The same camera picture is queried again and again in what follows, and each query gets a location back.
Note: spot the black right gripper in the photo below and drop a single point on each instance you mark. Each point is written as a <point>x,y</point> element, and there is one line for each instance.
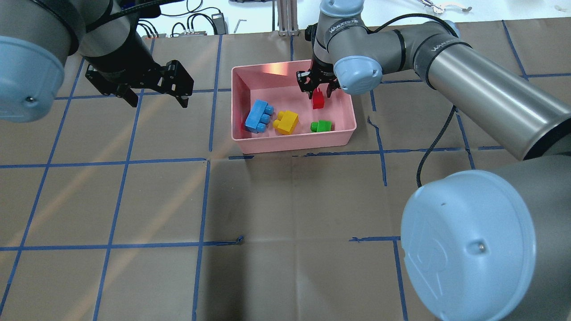
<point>322,70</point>

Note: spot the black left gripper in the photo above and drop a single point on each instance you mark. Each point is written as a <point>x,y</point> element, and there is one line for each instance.
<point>117,61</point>

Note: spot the red toy block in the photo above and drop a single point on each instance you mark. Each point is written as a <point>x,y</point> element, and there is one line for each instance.
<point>319,100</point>

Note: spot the green toy block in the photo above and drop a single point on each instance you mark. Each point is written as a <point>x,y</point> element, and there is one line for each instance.
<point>321,126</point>

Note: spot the yellow toy block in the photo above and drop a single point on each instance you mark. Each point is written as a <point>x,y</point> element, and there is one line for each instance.
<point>286,122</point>

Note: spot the blue toy block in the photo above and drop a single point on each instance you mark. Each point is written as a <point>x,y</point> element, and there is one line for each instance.
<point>259,117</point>

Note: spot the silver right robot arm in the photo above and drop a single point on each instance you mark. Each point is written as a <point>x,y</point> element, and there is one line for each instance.
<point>351,266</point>

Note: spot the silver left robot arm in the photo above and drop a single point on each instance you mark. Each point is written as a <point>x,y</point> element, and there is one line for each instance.
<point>37,37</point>

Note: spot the pink plastic box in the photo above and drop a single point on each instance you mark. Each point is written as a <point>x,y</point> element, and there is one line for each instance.
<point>276,84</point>

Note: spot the black power adapter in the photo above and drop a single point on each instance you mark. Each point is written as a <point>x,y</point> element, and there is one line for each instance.
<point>219,22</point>

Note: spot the aluminium frame post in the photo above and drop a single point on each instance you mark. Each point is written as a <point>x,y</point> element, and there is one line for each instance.
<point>287,17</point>

